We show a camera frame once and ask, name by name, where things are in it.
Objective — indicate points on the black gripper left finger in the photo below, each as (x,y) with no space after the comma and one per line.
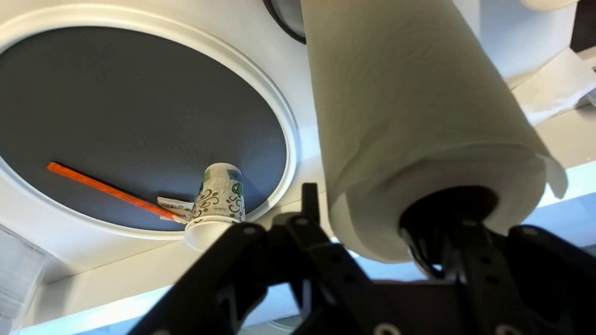
(249,284)

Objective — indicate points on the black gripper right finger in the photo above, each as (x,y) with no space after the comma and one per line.
(541,284)

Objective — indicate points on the white paper towel roll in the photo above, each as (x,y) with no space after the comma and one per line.
(411,111)

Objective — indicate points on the orange stick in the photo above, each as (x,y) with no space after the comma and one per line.
(100,186)

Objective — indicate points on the round white-rimmed dark tray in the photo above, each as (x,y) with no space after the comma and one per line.
(137,104)

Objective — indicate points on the stainless steel sink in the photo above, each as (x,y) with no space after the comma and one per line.
(586,24)

